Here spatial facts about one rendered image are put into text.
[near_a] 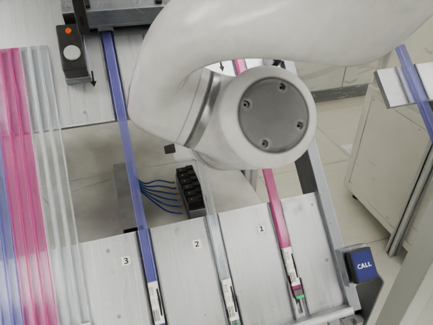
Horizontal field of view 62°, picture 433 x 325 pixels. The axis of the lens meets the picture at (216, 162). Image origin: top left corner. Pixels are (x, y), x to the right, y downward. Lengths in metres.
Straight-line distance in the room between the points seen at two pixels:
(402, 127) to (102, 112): 1.26
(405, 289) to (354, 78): 2.26
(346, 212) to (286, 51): 1.74
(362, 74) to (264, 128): 2.83
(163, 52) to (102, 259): 0.39
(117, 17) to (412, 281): 0.84
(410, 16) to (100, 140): 1.13
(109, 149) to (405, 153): 1.14
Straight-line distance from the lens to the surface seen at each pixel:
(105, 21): 0.65
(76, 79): 0.63
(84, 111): 0.62
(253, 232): 0.61
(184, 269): 0.59
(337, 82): 3.00
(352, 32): 0.22
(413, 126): 1.59
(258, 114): 0.29
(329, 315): 0.64
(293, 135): 0.30
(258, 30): 0.23
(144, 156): 1.15
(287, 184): 2.04
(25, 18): 0.71
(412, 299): 1.02
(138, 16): 0.65
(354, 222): 1.91
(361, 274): 0.64
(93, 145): 1.25
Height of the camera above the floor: 1.26
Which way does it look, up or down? 36 degrees down
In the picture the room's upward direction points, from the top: straight up
